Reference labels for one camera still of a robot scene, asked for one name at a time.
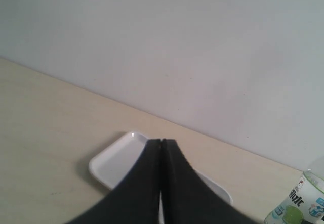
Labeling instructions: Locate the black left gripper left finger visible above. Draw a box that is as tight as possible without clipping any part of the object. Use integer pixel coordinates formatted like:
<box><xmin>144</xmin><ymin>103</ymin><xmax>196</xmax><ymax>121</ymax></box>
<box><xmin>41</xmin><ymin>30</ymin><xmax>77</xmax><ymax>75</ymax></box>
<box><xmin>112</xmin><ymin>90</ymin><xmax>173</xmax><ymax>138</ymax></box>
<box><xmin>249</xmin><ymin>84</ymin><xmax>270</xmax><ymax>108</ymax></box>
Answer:
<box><xmin>69</xmin><ymin>139</ymin><xmax>161</xmax><ymax>224</ymax></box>

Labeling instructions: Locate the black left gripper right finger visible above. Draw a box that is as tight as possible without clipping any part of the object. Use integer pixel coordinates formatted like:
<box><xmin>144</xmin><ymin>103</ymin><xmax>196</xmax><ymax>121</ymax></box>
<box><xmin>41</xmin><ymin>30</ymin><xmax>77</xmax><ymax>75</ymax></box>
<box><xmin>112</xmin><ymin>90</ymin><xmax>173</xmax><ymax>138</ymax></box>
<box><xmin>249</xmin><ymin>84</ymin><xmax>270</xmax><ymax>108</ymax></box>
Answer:
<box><xmin>161</xmin><ymin>139</ymin><xmax>255</xmax><ymax>224</ymax></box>

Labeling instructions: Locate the clear plastic drink bottle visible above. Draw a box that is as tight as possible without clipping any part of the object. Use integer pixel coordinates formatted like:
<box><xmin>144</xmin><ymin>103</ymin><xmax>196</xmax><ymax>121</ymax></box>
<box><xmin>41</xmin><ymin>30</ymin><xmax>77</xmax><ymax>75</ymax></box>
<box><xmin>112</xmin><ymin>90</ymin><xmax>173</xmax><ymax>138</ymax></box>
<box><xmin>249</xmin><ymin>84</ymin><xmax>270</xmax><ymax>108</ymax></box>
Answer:
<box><xmin>263</xmin><ymin>157</ymin><xmax>323</xmax><ymax>224</ymax></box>

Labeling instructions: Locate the white plastic tray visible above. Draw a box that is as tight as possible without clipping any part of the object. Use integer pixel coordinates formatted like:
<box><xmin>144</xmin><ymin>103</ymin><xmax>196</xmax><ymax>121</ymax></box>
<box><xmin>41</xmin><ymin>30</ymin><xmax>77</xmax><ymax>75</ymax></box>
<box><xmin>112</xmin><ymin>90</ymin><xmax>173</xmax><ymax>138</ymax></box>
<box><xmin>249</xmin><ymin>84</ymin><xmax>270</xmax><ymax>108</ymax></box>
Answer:
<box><xmin>89</xmin><ymin>132</ymin><xmax>232</xmax><ymax>223</ymax></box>

